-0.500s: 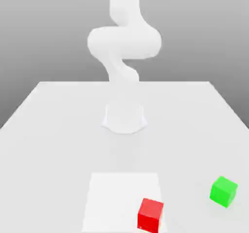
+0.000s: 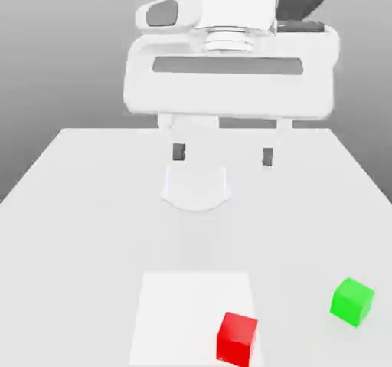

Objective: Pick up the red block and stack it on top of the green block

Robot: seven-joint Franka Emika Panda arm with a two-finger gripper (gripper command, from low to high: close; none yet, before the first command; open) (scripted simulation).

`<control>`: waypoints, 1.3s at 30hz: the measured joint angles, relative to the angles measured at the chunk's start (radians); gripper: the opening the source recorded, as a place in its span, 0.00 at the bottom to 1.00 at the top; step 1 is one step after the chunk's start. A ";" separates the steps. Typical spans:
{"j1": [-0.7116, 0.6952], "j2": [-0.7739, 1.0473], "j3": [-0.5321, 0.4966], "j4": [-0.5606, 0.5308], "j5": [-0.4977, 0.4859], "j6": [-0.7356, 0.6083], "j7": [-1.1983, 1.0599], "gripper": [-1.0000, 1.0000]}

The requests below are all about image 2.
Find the small red cube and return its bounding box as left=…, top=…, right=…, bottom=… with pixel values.
left=215, top=311, right=259, bottom=367

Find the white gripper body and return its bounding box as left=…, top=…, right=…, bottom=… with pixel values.
left=122, top=31, right=341, bottom=122

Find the small green cube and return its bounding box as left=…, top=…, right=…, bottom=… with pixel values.
left=329, top=277, right=376, bottom=329

